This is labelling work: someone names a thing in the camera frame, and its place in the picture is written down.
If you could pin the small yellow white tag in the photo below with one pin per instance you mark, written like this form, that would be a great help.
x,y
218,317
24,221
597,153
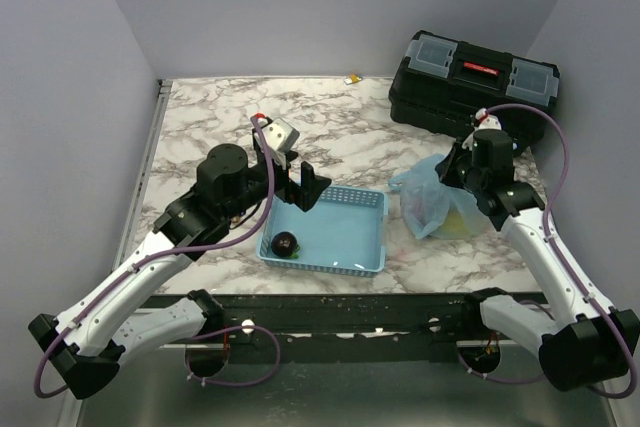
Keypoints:
x,y
352,79

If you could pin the dark purple fake mangosteen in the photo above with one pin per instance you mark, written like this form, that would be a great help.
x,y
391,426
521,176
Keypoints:
x,y
285,245

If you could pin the light blue plastic basket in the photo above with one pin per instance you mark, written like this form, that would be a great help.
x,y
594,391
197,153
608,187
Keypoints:
x,y
344,233

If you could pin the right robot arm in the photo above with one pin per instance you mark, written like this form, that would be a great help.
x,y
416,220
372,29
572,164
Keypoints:
x,y
586,339

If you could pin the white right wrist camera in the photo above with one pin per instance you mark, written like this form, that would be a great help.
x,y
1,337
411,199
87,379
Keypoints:
x,y
483,120

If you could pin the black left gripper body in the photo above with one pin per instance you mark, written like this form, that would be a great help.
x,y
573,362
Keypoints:
x,y
284,187

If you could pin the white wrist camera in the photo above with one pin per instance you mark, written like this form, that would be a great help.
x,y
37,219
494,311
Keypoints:
x,y
280,136
483,120

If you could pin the aluminium left side rail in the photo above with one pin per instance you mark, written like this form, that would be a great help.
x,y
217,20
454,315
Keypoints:
x,y
136,203

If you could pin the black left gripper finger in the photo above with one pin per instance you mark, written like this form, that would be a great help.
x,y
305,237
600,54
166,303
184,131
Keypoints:
x,y
311,187
258,149

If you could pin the yellow fake fruit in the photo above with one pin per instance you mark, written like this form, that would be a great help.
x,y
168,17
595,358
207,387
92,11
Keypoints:
x,y
457,225

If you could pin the black plastic toolbox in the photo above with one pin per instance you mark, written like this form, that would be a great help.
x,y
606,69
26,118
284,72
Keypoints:
x,y
441,83

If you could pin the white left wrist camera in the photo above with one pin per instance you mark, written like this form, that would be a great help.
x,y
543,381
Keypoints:
x,y
280,136

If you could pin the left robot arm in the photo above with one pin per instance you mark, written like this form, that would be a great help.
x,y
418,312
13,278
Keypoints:
x,y
85,346

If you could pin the black front mounting rail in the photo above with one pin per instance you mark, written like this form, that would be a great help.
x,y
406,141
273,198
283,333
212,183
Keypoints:
x,y
261,329

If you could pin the light blue plastic bag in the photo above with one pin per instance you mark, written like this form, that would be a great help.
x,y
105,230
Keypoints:
x,y
425,201

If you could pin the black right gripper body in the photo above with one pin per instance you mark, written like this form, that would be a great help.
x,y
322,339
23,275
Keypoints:
x,y
459,171

